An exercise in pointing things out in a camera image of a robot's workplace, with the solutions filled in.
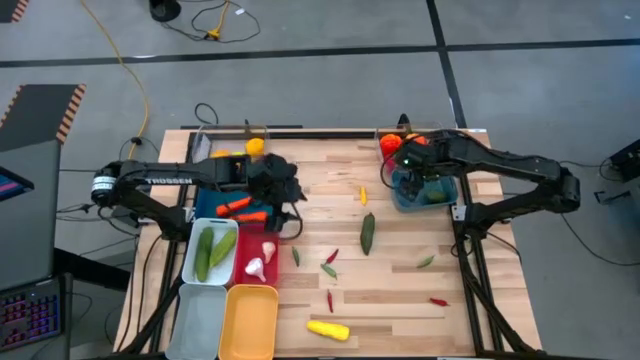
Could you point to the white garlic bulb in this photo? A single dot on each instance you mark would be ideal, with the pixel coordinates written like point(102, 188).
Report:
point(269, 251)
point(256, 270)

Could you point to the black round stand base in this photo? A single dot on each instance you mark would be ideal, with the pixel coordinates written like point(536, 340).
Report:
point(165, 9)

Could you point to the teal blue plastic bin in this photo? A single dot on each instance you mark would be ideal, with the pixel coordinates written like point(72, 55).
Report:
point(207, 200)

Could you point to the orange carrot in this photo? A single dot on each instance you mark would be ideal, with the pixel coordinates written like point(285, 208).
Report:
point(250, 217)
point(234, 206)

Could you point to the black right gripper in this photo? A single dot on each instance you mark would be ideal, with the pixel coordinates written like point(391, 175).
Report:
point(422, 160)

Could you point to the light green cucumber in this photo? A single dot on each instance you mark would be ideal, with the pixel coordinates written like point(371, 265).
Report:
point(223, 247)

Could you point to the black floor box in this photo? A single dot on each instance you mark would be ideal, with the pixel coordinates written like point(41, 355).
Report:
point(627, 160)

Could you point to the black table edge clamp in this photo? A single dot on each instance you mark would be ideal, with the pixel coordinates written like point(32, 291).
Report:
point(404, 121)

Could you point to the light grey plastic bin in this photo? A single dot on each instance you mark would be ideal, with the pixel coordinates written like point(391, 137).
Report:
point(197, 322)

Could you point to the yellow corn cob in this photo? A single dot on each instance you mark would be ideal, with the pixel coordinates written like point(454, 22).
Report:
point(327, 330)

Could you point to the backlit keyboard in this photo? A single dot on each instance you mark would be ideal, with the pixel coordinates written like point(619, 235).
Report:
point(30, 315)

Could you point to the round dark green vegetable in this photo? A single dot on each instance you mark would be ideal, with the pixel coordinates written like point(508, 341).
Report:
point(436, 196)

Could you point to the black hazard-striped floor mat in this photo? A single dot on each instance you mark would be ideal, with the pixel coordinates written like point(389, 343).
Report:
point(35, 117)
point(10, 9)

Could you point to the white plastic bin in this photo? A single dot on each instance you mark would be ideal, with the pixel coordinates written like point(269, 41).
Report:
point(220, 275)

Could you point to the green chili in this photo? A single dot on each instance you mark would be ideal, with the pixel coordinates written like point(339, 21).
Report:
point(426, 261)
point(329, 271)
point(296, 256)

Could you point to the dark green stemmed cucumber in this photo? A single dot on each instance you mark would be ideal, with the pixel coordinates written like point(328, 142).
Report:
point(367, 232)

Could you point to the grey side desk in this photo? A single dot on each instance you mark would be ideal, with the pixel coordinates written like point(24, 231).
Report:
point(30, 240)

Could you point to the small yellow chili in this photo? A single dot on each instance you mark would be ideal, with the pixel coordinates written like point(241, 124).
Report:
point(363, 196)

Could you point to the round orange fruit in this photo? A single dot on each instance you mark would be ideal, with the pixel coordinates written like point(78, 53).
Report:
point(221, 153)

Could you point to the pink-red plastic bin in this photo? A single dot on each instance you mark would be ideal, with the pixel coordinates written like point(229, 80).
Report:
point(245, 240)

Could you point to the yellow plastic bin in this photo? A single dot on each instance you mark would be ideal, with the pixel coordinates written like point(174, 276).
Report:
point(247, 325)

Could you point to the orange mango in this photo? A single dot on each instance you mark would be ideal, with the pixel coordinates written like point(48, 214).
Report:
point(255, 146)

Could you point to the lit tablet screen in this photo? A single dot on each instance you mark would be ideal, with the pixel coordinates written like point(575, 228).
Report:
point(12, 184)

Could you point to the red chili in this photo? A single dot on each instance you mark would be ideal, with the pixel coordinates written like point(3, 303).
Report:
point(332, 256)
point(330, 300)
point(439, 302)

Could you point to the red fruit with green top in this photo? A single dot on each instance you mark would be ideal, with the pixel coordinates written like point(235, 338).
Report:
point(390, 144)

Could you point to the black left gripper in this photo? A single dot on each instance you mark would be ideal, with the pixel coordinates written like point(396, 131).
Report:
point(275, 182)

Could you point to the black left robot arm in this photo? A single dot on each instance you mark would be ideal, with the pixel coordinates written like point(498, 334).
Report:
point(165, 180)

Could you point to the grey-blue plastic bin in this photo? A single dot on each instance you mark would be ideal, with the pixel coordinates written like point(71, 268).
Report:
point(450, 200)

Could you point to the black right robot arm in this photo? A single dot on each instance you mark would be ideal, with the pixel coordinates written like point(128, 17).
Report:
point(500, 162)

